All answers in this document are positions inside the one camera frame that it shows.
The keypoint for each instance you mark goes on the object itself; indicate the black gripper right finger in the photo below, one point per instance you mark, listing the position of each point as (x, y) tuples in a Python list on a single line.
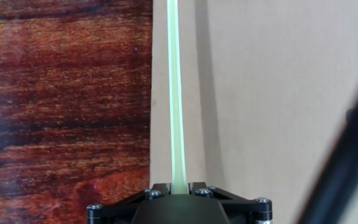
[(238, 205)]

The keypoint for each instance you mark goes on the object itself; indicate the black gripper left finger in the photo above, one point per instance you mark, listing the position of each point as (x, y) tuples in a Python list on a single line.
[(120, 208)]

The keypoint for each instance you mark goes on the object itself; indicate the pale green plastic flyswatter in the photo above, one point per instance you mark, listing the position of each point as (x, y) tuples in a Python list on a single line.
[(176, 93)]

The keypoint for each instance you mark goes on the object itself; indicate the brown cardboard sheet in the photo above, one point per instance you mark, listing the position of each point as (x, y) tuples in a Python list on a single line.
[(259, 93)]

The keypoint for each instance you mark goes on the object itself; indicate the glossy red woodgrain mat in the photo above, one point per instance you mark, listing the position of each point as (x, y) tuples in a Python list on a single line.
[(57, 109)]

